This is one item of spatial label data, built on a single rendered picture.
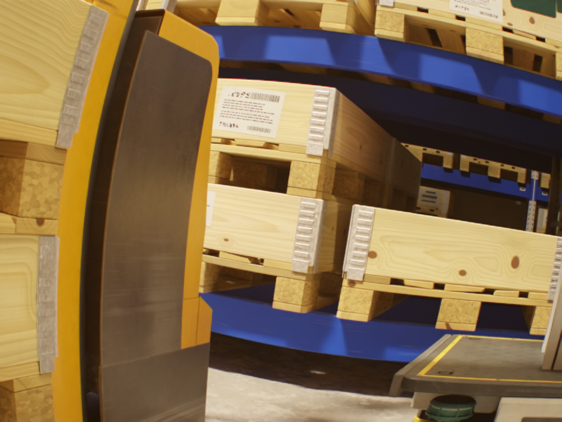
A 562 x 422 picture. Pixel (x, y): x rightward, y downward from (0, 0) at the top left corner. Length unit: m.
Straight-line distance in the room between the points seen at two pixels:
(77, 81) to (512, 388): 0.92
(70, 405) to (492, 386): 0.77
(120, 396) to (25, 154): 0.57
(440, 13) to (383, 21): 0.22
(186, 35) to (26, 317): 0.66
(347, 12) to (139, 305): 1.51
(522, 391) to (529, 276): 1.15
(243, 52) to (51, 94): 1.80
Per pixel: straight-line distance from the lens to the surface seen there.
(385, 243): 2.51
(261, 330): 2.67
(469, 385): 1.37
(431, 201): 7.87
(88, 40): 1.07
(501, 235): 2.48
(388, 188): 3.79
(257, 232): 2.58
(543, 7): 2.04
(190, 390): 1.71
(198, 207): 1.62
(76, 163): 1.20
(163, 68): 1.35
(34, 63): 0.95
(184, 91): 1.46
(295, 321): 2.63
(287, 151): 2.57
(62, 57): 1.01
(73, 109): 1.06
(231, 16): 2.74
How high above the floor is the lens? 0.58
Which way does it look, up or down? level
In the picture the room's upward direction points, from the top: 9 degrees clockwise
